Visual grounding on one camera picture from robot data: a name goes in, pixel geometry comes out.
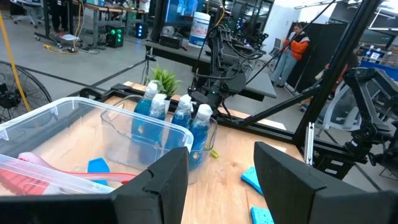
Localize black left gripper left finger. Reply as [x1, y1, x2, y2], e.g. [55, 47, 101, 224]
[0, 147, 190, 224]

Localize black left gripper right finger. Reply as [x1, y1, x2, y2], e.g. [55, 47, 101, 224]
[254, 142, 398, 224]

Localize red handled dish brush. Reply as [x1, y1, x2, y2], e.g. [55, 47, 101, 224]
[0, 151, 137, 196]

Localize blue handled dish brush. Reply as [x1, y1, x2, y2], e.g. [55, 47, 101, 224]
[86, 157, 111, 187]

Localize blue cellulose sponge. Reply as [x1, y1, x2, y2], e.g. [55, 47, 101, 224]
[240, 166, 264, 195]
[250, 205, 275, 224]

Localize silver aluminium strip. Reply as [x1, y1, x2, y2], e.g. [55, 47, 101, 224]
[303, 121, 315, 166]

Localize clear tapered storage box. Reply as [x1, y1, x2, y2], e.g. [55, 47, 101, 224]
[0, 96, 194, 195]

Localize clear acrylic organiser bin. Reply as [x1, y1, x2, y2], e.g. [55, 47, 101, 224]
[99, 95, 218, 185]

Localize black floor fan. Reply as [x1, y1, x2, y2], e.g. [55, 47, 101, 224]
[0, 60, 53, 124]

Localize green artificial plant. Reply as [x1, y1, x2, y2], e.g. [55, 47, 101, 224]
[145, 64, 183, 98]

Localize blue storage box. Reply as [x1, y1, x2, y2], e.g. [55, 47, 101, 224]
[359, 46, 398, 82]

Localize person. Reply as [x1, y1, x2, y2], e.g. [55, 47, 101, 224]
[269, 22, 311, 88]

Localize black partition panel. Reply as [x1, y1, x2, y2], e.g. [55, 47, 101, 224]
[297, 22, 348, 93]

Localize computer with green lights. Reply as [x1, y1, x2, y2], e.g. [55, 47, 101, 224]
[105, 24, 126, 49]

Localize computer with blue lights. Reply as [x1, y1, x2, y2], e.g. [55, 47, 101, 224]
[135, 22, 149, 40]

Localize wooden workbench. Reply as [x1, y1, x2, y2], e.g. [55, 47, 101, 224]
[70, 0, 150, 43]

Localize white wipes canister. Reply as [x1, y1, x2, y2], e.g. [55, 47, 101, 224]
[188, 11, 211, 49]

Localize blue screen monitor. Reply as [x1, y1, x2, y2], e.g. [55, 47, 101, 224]
[164, 0, 200, 25]

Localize white frame office chair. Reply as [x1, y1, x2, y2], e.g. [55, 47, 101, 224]
[315, 80, 368, 131]

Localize yellow hanging cable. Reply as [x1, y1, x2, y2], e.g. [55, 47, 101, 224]
[0, 12, 32, 113]

